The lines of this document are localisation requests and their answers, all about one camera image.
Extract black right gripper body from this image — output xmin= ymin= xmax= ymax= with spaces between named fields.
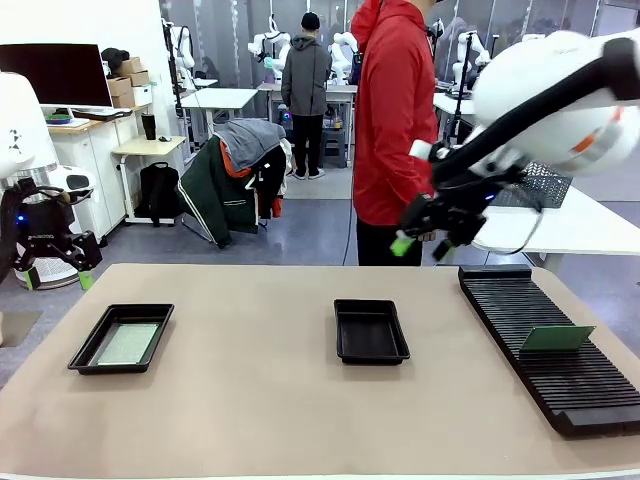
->
xmin=433 ymin=192 xmax=494 ymax=247

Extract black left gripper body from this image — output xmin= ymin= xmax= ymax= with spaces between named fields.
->
xmin=16 ymin=182 xmax=76 ymax=252

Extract green perforated circuit board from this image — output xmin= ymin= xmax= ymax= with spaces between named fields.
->
xmin=518 ymin=325 xmax=597 ymax=354
xmin=96 ymin=323 xmax=160 ymax=365

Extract black ESD tray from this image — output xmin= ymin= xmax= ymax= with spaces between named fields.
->
xmin=333 ymin=298 xmax=412 ymax=366
xmin=67 ymin=303 xmax=176 ymax=375

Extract red-sleeved right forearm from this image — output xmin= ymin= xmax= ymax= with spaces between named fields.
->
xmin=394 ymin=124 xmax=440 ymax=201

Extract white desk with wood top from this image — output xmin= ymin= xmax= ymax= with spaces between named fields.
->
xmin=47 ymin=103 xmax=154 ymax=246

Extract grey mesh basket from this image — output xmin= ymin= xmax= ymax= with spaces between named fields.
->
xmin=492 ymin=160 xmax=574 ymax=211

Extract black backpack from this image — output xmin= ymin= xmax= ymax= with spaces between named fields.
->
xmin=138 ymin=162 xmax=182 ymax=227

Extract grey step stool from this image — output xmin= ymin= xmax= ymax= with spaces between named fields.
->
xmin=322 ymin=130 xmax=350 ymax=169

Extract white side table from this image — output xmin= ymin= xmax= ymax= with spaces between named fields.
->
xmin=472 ymin=187 xmax=640 ymax=274

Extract black keyboard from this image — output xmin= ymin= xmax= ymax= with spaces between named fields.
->
xmin=73 ymin=107 xmax=134 ymax=122

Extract person in red jacket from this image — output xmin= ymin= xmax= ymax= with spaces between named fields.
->
xmin=349 ymin=0 xmax=440 ymax=267

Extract small beige side table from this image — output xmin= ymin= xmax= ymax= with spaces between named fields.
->
xmin=110 ymin=135 xmax=187 ymax=226

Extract dark green striped jacket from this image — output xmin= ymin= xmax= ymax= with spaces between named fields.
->
xmin=175 ymin=134 xmax=261 ymax=249

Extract black computer monitor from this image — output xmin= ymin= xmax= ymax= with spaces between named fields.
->
xmin=0 ymin=43 xmax=114 ymax=108

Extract black jacket with red trim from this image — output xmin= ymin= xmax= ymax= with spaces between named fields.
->
xmin=247 ymin=144 xmax=289 ymax=221

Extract black slotted board rack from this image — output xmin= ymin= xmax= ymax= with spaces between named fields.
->
xmin=458 ymin=264 xmax=640 ymax=440

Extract person in grey hoodie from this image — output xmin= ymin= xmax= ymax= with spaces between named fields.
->
xmin=280 ymin=12 xmax=329 ymax=181

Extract grey hooded garment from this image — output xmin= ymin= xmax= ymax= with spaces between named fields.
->
xmin=214 ymin=118 xmax=287 ymax=172

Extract black tripod stand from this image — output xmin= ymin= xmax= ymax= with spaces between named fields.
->
xmin=166 ymin=19 xmax=185 ymax=121

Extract white background table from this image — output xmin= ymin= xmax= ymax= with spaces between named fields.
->
xmin=180 ymin=88 xmax=259 ymax=151

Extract thick black arm cable sleeve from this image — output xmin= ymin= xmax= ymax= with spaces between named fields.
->
xmin=429 ymin=37 xmax=640 ymax=191
xmin=0 ymin=187 xmax=24 ymax=286

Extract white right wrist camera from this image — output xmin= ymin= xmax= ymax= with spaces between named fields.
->
xmin=409 ymin=140 xmax=454 ymax=174

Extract thin black camera cable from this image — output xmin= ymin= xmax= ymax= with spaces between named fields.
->
xmin=487 ymin=207 xmax=546 ymax=256

